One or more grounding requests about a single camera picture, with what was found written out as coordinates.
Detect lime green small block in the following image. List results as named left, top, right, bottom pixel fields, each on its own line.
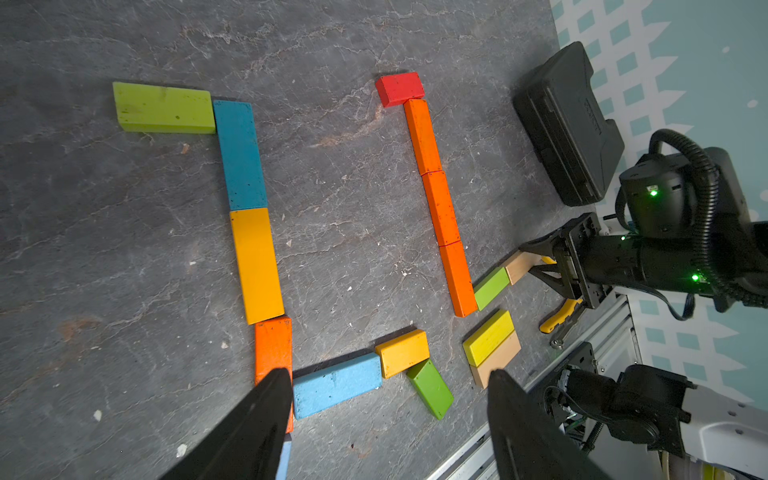
left=113, top=82, right=216, bottom=134

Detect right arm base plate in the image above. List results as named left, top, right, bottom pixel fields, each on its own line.
left=528, top=342, right=598, bottom=397

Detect light blue block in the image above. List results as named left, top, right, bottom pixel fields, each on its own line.
left=275, top=434, right=292, bottom=480

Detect yellow-green wide block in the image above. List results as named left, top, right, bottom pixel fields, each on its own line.
left=462, top=309, right=515, bottom=367

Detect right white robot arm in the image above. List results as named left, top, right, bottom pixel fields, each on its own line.
left=522, top=129, right=767, bottom=479

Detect small orange-yellow block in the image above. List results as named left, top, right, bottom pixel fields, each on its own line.
left=374, top=329, right=430, bottom=379

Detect teal long block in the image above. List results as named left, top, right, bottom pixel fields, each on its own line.
left=213, top=100, right=268, bottom=211

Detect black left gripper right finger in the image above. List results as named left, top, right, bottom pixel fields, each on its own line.
left=487, top=369, right=608, bottom=480

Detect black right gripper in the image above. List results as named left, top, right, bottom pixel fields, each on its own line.
left=519, top=212, right=610, bottom=309

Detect orange long block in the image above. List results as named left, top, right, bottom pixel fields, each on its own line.
left=254, top=316, right=295, bottom=434

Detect tan long block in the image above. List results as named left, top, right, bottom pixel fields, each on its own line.
left=502, top=250, right=542, bottom=285

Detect blue long block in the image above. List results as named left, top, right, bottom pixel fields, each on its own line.
left=293, top=353, right=382, bottom=419

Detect yellow-orange long block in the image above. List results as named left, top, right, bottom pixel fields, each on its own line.
left=230, top=208, right=285, bottom=325

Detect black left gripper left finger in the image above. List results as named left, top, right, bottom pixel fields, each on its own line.
left=163, top=368, right=293, bottom=479

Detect yellow black pliers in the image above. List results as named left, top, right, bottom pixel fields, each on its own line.
left=538, top=256, right=586, bottom=350

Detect black plastic tool case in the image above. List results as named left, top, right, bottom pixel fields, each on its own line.
left=512, top=41, right=625, bottom=207

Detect red block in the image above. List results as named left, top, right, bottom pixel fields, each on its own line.
left=375, top=72, right=425, bottom=108

